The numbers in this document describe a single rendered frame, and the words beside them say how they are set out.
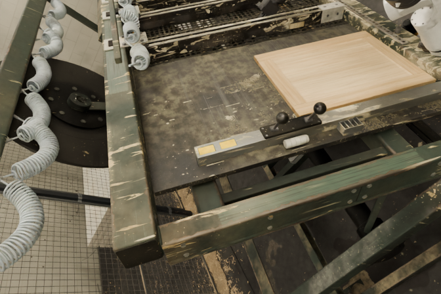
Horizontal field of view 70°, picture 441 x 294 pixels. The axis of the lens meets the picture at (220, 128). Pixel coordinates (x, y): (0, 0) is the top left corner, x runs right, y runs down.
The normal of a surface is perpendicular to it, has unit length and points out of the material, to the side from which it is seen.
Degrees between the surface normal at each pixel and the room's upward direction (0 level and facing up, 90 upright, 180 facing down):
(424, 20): 7
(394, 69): 50
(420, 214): 0
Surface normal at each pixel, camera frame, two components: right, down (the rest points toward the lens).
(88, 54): 0.38, 0.52
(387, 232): -0.78, -0.27
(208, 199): -0.07, -0.72
